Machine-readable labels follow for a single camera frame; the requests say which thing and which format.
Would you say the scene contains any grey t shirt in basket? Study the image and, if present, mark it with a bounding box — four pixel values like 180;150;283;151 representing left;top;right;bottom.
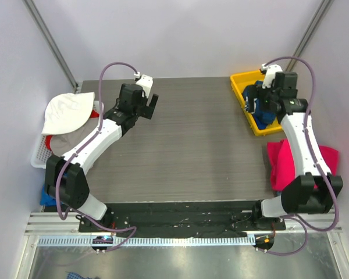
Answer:
51;119;101;158

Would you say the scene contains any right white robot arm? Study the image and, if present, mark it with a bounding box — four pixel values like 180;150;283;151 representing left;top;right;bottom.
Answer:
247;69;343;230

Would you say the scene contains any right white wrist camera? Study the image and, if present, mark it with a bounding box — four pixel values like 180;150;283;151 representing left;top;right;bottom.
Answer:
260;64;282;89

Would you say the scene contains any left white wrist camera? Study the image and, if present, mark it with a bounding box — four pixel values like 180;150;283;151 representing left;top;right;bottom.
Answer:
134;72;154;98

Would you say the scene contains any blue cloth at left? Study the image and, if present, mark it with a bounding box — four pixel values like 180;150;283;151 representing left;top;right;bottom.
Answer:
40;186;56;207

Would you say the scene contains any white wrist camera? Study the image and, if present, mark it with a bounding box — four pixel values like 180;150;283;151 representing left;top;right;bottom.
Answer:
134;72;154;98
260;64;282;89

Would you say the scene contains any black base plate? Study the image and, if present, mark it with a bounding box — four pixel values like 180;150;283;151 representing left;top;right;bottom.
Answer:
78;200;288;238

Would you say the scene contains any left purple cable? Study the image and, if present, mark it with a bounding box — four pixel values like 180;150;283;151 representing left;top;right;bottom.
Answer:
55;62;142;252

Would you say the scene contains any blue t shirt in tray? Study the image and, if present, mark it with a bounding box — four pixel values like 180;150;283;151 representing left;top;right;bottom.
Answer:
242;84;276;130

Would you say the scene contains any yellow plastic tray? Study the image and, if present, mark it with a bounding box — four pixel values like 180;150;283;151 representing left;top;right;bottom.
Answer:
230;70;283;136

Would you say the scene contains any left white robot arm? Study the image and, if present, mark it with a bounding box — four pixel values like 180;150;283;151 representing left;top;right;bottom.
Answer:
45;75;158;232

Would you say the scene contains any pink t shirt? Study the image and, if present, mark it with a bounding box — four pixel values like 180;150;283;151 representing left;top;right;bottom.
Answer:
266;139;339;192

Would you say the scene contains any white slotted cable duct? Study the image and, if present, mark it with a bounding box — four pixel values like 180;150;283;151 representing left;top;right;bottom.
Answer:
37;235;255;247

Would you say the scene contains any white t shirt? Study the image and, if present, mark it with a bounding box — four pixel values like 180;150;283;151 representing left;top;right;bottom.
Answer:
41;92;95;135

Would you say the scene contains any white plastic basket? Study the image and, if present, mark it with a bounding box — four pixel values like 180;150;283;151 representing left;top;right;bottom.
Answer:
30;101;99;169

